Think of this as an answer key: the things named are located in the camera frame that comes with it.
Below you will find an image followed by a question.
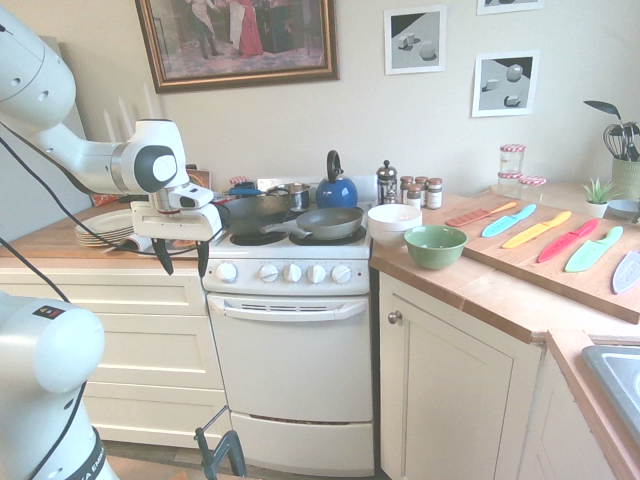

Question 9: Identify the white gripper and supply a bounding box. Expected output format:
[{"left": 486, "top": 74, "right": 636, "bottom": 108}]
[{"left": 130, "top": 200, "right": 224, "bottom": 279}]

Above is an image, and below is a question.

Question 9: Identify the white oven range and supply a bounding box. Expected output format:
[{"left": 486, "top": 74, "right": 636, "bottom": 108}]
[{"left": 201, "top": 176, "right": 377, "bottom": 479}]

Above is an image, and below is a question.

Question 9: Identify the white oven door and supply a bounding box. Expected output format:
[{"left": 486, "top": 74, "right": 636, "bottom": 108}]
[{"left": 205, "top": 292, "right": 376, "bottom": 425}]

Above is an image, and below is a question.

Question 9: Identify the white oven bottom drawer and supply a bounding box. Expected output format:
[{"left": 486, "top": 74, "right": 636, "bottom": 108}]
[{"left": 228, "top": 411, "right": 376, "bottom": 479}]

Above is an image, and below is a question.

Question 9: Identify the dark wok pan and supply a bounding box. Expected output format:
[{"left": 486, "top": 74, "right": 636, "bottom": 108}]
[{"left": 216, "top": 194, "right": 293, "bottom": 239}]

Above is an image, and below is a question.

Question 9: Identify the stack of white plates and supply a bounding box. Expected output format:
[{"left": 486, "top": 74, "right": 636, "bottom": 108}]
[{"left": 74, "top": 208, "right": 139, "bottom": 249}]

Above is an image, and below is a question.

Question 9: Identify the cream drawer cabinet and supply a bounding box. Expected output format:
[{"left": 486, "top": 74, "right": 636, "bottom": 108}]
[{"left": 0, "top": 267, "right": 232, "bottom": 445}]

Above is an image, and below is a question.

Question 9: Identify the steel saucepan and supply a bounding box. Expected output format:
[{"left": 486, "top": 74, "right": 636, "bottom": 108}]
[{"left": 266, "top": 182, "right": 313, "bottom": 212}]

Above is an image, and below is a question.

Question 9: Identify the grey frying pan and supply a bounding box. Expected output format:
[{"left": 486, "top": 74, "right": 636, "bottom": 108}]
[{"left": 259, "top": 206, "right": 365, "bottom": 240}]

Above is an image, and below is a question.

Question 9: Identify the white ceramic bowl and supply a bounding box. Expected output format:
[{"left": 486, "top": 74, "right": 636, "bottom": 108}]
[{"left": 367, "top": 203, "right": 424, "bottom": 247}]

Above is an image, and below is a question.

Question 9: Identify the glass french press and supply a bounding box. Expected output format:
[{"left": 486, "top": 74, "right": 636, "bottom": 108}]
[{"left": 375, "top": 159, "right": 397, "bottom": 206}]

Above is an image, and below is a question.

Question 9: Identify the gold framed painting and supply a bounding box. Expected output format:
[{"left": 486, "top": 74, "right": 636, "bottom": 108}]
[{"left": 134, "top": 0, "right": 341, "bottom": 95}]

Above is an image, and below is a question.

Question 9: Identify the green ceramic bowl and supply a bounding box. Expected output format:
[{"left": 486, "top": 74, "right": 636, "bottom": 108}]
[{"left": 403, "top": 224, "right": 469, "bottom": 271}]

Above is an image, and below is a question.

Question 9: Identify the orange sheathed knife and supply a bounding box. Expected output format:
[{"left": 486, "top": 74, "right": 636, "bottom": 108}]
[{"left": 445, "top": 201, "right": 518, "bottom": 228}]

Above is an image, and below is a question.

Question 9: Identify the cream corner cabinet door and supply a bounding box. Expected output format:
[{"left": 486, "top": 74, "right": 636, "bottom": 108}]
[{"left": 378, "top": 270, "right": 546, "bottom": 480}]

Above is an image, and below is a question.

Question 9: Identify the grey geometric shapes print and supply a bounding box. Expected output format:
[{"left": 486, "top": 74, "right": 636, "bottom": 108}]
[
  {"left": 471, "top": 49, "right": 541, "bottom": 119},
  {"left": 475, "top": 0, "right": 546, "bottom": 17},
  {"left": 383, "top": 4, "right": 449, "bottom": 77}
]

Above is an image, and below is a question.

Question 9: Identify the blue sheathed knife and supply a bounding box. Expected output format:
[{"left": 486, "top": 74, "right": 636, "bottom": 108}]
[{"left": 481, "top": 203, "right": 538, "bottom": 238}]

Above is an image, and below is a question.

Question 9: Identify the short glass jar checkered lid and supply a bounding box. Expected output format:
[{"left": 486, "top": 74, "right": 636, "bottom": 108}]
[
  {"left": 518, "top": 175, "right": 547, "bottom": 202},
  {"left": 496, "top": 170, "right": 523, "bottom": 199}
]

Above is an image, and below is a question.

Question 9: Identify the tall glass jar checkered lid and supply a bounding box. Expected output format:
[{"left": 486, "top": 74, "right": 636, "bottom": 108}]
[{"left": 499, "top": 143, "right": 527, "bottom": 176}]

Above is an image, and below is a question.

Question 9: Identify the yellow sheathed knife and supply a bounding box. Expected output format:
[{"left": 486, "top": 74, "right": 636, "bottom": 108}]
[{"left": 501, "top": 210, "right": 573, "bottom": 250}]

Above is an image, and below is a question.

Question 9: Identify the wooden cutting board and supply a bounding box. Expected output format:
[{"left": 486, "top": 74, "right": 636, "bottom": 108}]
[{"left": 446, "top": 191, "right": 640, "bottom": 326}]

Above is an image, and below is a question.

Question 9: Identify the red sheathed knife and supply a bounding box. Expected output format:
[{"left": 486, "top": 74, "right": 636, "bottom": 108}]
[{"left": 537, "top": 217, "right": 600, "bottom": 264}]

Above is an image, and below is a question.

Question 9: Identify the green sheathed knife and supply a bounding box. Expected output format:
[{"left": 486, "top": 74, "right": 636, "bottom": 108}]
[{"left": 564, "top": 225, "right": 625, "bottom": 274}]

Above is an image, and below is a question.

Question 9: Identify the small potted succulent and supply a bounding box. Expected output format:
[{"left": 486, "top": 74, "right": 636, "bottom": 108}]
[{"left": 581, "top": 178, "right": 621, "bottom": 219}]

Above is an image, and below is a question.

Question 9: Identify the grey blue small bowl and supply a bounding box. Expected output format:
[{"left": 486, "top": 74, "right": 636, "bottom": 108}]
[{"left": 605, "top": 199, "right": 640, "bottom": 221}]

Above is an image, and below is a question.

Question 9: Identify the lilac sheathed knife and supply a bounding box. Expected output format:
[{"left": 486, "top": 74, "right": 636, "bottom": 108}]
[{"left": 611, "top": 250, "right": 640, "bottom": 296}]

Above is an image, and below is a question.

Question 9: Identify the dark plant leaf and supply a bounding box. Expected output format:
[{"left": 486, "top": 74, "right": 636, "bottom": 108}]
[{"left": 582, "top": 99, "right": 624, "bottom": 123}]

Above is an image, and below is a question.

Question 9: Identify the black whisk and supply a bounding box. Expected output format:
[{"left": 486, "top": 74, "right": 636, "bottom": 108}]
[{"left": 602, "top": 123, "right": 626, "bottom": 161}]

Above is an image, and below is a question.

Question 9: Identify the green utensil holder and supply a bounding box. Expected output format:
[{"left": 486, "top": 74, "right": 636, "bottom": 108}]
[{"left": 612, "top": 156, "right": 640, "bottom": 202}]

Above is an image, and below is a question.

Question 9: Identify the stainless steel sink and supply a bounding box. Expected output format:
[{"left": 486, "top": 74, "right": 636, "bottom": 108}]
[{"left": 580, "top": 345, "right": 640, "bottom": 447}]

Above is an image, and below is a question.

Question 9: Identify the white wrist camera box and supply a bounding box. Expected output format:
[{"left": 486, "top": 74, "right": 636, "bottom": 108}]
[{"left": 170, "top": 182, "right": 216, "bottom": 211}]

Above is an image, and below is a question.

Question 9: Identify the blue kettle black handle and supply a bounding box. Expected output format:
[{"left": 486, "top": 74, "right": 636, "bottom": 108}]
[{"left": 315, "top": 149, "right": 359, "bottom": 210}]

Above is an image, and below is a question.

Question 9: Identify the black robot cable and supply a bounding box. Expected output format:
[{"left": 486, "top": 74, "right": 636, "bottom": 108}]
[{"left": 0, "top": 122, "right": 210, "bottom": 480}]

